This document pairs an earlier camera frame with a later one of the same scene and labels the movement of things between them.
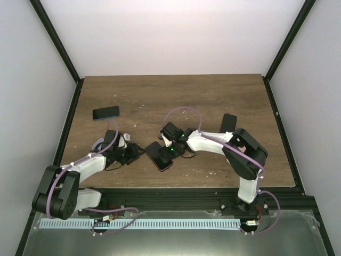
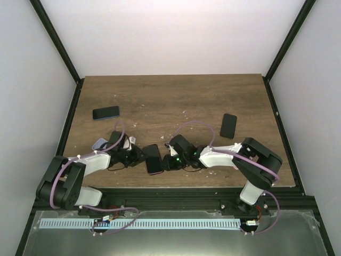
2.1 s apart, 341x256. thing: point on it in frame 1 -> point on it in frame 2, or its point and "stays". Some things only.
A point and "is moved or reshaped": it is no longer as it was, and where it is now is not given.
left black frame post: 44,19 stays
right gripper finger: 163,151 -> 167,158
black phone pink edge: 228,123 stays
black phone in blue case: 105,112 stays
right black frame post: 303,14 stays
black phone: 162,162 is moved or reshaped
